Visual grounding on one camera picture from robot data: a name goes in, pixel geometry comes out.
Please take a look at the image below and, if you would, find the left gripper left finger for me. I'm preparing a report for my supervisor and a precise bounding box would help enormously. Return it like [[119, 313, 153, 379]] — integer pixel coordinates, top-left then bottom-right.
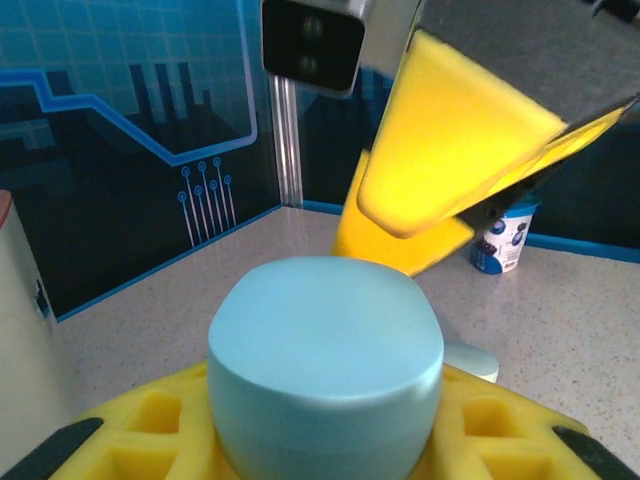
[[0, 362, 241, 480]]

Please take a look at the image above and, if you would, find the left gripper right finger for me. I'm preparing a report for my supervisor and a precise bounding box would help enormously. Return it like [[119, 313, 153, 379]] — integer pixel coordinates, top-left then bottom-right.
[[414, 363, 640, 480]]

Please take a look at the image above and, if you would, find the white earbud case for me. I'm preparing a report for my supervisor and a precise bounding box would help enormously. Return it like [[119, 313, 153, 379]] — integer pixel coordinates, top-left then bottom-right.
[[443, 341, 501, 385]]

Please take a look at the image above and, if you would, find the pale blue earbud case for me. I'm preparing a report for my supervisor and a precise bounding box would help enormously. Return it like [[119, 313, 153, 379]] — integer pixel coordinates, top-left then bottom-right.
[[207, 255, 446, 480]]

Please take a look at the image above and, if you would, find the blue and white cup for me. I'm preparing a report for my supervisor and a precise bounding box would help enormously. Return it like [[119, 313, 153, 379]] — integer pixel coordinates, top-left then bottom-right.
[[469, 192, 544, 275]]

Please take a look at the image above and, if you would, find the beige knife block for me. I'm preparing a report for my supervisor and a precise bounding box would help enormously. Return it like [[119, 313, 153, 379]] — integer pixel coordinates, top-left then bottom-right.
[[0, 188, 76, 451]]

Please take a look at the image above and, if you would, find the aluminium frame post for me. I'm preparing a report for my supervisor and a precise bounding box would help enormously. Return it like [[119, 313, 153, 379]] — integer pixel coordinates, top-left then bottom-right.
[[269, 74, 305, 209]]

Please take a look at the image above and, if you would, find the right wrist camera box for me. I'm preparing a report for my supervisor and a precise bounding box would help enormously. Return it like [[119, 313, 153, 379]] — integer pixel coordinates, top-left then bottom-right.
[[260, 0, 374, 96]]

